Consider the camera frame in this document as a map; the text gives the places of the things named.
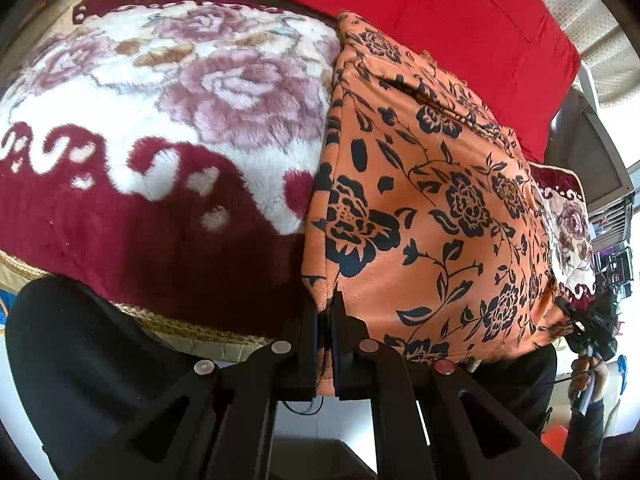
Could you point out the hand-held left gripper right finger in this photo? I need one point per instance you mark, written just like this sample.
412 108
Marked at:
346 355

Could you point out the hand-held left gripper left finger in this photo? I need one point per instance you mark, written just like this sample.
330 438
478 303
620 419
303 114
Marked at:
304 360

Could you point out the orange floral garment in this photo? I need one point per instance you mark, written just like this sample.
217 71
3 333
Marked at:
425 210

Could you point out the person's right forearm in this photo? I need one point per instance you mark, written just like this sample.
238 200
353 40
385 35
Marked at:
585 440

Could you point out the person's right hand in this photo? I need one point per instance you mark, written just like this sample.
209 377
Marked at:
580 372

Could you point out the grey television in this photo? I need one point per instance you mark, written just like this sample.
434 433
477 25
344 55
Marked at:
590 150

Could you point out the person's black pants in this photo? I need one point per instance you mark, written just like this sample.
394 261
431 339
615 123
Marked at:
75 360

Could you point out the maroon floral plush blanket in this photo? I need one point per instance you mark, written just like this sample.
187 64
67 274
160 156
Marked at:
150 160

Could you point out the cream quilted cushion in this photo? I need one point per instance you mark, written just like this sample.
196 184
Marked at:
590 20

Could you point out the red fleece cloth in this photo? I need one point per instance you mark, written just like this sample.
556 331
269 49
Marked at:
450 35

